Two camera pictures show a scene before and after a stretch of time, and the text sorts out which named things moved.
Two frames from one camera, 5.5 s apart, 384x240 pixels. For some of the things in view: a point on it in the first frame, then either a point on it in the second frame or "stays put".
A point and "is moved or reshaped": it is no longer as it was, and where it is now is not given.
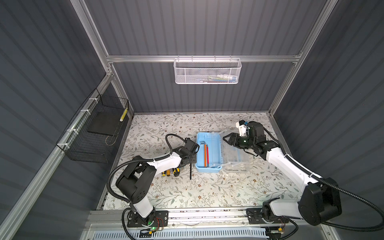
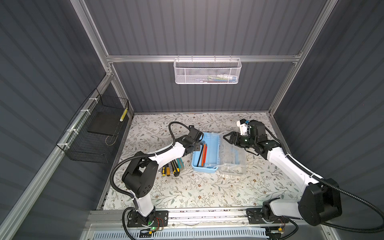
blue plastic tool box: (213, 154) stays put
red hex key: (207, 155) is moved or reshaped
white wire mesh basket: (207, 71) stays put
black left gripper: (194, 160) -> (197, 146)
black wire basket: (91, 135) stays put
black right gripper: (233, 139) stays put
